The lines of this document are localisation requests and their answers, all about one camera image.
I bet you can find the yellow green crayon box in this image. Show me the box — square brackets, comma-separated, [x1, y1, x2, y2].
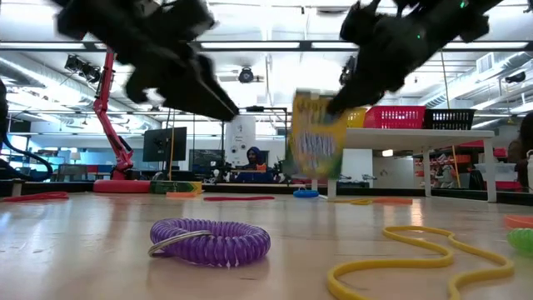
[286, 89, 349, 181]
[149, 180, 203, 195]

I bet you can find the white metal shelf riser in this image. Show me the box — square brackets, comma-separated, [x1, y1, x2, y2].
[324, 127, 497, 203]

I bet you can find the black table edge rail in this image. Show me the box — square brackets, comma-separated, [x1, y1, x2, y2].
[0, 179, 533, 206]

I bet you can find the red desk lamp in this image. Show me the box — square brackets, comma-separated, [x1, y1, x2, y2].
[93, 47, 152, 193]

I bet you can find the red plastic basket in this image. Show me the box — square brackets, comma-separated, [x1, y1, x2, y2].
[362, 105, 426, 130]

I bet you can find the red storage shelf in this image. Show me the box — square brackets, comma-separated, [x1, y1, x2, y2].
[414, 140, 524, 189]

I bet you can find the black computer monitor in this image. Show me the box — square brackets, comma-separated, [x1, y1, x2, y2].
[142, 127, 188, 163]

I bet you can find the black ceiling spotlight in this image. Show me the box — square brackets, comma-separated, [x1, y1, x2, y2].
[63, 53, 102, 84]

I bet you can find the black plastic basket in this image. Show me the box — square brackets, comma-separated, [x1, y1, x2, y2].
[422, 108, 477, 131]

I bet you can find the black round camera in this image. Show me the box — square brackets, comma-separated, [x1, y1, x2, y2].
[237, 66, 255, 84]

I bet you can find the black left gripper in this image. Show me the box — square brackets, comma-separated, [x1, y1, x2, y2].
[124, 45, 241, 122]

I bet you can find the yellow rubber band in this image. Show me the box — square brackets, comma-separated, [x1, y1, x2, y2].
[331, 197, 374, 207]
[326, 224, 516, 300]

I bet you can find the black overhead light beam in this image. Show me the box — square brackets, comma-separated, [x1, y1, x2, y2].
[0, 39, 530, 53]

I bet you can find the purple coil keyring wristband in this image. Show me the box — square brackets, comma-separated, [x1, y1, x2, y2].
[147, 218, 271, 268]

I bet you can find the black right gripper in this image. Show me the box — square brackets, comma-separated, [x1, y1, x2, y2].
[326, 7, 426, 117]

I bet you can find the yellow plastic basket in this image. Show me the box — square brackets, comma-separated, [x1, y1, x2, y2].
[345, 107, 368, 129]

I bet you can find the black cable hose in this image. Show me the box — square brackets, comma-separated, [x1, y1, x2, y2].
[0, 81, 55, 183]

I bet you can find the green coil wristband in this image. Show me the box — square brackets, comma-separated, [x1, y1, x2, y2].
[506, 227, 533, 254]

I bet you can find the black office chair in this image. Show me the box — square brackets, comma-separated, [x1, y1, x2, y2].
[466, 164, 486, 189]

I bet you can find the person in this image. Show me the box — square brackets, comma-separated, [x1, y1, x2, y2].
[507, 112, 533, 193]
[232, 145, 276, 184]

